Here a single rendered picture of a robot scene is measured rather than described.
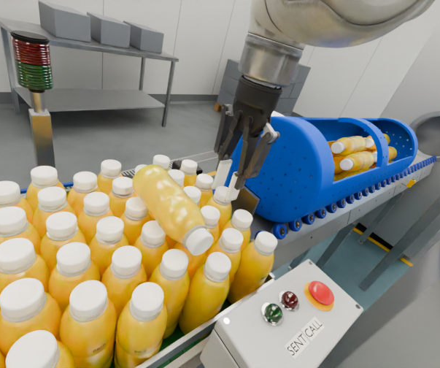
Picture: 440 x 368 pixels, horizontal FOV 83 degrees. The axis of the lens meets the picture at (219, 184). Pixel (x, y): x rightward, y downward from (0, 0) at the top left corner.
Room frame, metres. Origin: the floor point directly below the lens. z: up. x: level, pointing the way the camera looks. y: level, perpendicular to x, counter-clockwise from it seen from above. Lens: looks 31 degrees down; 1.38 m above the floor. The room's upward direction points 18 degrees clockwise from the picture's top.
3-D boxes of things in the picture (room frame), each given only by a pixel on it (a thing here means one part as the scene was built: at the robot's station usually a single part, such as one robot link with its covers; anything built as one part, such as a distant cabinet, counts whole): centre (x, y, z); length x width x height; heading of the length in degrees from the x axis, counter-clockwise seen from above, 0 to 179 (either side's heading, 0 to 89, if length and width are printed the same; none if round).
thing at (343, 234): (1.29, -0.83, 0.31); 0.06 x 0.06 x 0.63; 48
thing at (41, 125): (0.51, 0.45, 0.55); 0.04 x 0.04 x 1.10; 48
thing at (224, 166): (0.46, 0.00, 1.12); 0.03 x 0.01 x 0.07; 138
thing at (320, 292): (0.24, -0.18, 1.11); 0.04 x 0.04 x 0.01
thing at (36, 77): (0.51, 0.45, 1.18); 0.06 x 0.06 x 0.05
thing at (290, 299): (0.22, -0.14, 1.11); 0.02 x 0.02 x 0.01
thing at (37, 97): (0.51, 0.45, 1.18); 0.06 x 0.06 x 0.16
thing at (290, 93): (4.83, -0.17, 0.59); 1.20 x 0.80 x 1.19; 57
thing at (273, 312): (0.19, -0.11, 1.11); 0.02 x 0.02 x 0.01
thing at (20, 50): (0.51, 0.45, 1.23); 0.06 x 0.06 x 0.04
